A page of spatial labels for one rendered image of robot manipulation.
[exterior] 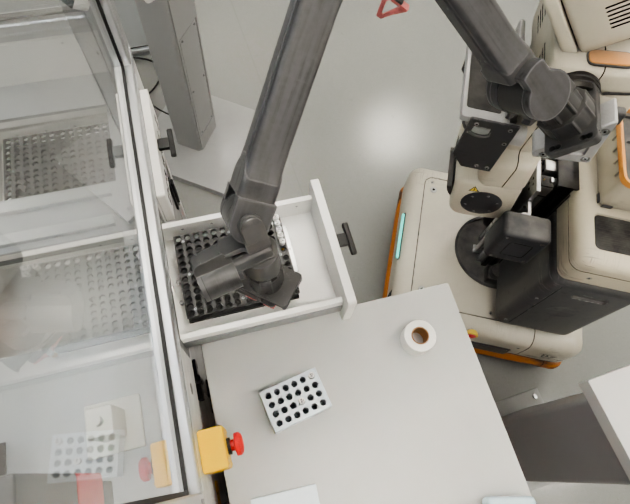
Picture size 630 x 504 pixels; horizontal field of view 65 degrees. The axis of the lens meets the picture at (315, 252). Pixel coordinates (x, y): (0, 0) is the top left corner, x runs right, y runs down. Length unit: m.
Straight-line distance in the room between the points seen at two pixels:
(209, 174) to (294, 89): 1.51
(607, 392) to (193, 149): 1.72
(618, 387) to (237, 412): 0.83
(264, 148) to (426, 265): 1.16
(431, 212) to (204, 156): 0.98
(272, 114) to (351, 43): 2.06
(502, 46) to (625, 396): 0.82
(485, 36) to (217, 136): 1.62
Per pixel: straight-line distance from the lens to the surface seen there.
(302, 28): 0.66
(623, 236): 1.40
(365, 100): 2.46
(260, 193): 0.67
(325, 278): 1.06
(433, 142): 2.39
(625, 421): 1.30
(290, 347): 1.09
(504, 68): 0.82
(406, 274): 1.72
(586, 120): 0.94
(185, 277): 1.01
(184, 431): 0.85
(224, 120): 2.30
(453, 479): 1.12
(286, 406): 1.04
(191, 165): 2.18
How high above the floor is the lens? 1.83
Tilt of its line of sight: 66 degrees down
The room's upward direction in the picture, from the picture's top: 10 degrees clockwise
